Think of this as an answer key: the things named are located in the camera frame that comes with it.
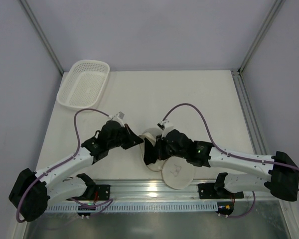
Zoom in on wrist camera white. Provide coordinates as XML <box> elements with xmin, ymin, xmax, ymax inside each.
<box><xmin>157</xmin><ymin>119</ymin><xmax>174</xmax><ymax>137</ymax></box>
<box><xmin>108</xmin><ymin>112</ymin><xmax>125</xmax><ymax>127</ymax></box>

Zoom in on slotted cable duct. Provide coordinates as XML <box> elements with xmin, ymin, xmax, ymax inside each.
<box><xmin>45</xmin><ymin>202</ymin><xmax>218</xmax><ymax>213</ymax></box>

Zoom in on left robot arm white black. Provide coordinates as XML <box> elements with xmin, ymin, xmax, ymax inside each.
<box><xmin>8</xmin><ymin>120</ymin><xmax>143</xmax><ymax>223</ymax></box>

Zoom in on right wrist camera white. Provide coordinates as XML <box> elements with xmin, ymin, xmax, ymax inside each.
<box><xmin>157</xmin><ymin>119</ymin><xmax>174</xmax><ymax>137</ymax></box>

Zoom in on aluminium frame post left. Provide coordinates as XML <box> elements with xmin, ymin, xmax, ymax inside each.
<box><xmin>17</xmin><ymin>0</ymin><xmax>64</xmax><ymax>76</ymax></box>

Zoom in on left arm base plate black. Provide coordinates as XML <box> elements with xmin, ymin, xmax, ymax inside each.
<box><xmin>90</xmin><ymin>184</ymin><xmax>111</xmax><ymax>201</ymax></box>

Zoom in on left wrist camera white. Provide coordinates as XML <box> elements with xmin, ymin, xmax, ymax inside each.
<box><xmin>108</xmin><ymin>112</ymin><xmax>125</xmax><ymax>127</ymax></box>

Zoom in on aluminium mounting rail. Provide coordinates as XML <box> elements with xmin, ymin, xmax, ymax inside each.
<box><xmin>47</xmin><ymin>178</ymin><xmax>292</xmax><ymax>203</ymax></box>

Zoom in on white perforated plastic basket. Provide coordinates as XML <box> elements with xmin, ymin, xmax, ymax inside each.
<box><xmin>56</xmin><ymin>60</ymin><xmax>110</xmax><ymax>111</ymax></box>

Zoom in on aluminium frame post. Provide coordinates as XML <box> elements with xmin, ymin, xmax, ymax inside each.
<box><xmin>238</xmin><ymin>0</ymin><xmax>286</xmax><ymax>75</ymax></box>
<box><xmin>17</xmin><ymin>0</ymin><xmax>64</xmax><ymax>76</ymax></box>

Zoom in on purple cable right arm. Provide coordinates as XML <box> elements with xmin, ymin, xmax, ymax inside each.
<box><xmin>161</xmin><ymin>103</ymin><xmax>299</xmax><ymax>219</ymax></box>

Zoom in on right controller board black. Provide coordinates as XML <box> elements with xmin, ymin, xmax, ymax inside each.
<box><xmin>216</xmin><ymin>202</ymin><xmax>234</xmax><ymax>217</ymax></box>

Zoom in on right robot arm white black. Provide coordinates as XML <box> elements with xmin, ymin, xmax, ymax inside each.
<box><xmin>154</xmin><ymin>129</ymin><xmax>299</xmax><ymax>202</ymax></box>

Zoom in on aluminium frame post right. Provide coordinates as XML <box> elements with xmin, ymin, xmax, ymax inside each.
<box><xmin>238</xmin><ymin>0</ymin><xmax>286</xmax><ymax>75</ymax></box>

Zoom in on left controller board black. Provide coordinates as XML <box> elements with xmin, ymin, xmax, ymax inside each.
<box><xmin>77</xmin><ymin>204</ymin><xmax>96</xmax><ymax>219</ymax></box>

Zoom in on controller board black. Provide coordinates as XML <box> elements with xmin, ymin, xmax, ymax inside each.
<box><xmin>216</xmin><ymin>202</ymin><xmax>234</xmax><ymax>217</ymax></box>
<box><xmin>77</xmin><ymin>204</ymin><xmax>96</xmax><ymax>219</ymax></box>

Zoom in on black bra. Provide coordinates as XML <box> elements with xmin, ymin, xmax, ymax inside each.
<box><xmin>144</xmin><ymin>138</ymin><xmax>160</xmax><ymax>165</ymax></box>

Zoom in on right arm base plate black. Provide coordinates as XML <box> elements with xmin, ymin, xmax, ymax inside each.
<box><xmin>197</xmin><ymin>183</ymin><xmax>244</xmax><ymax>200</ymax></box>

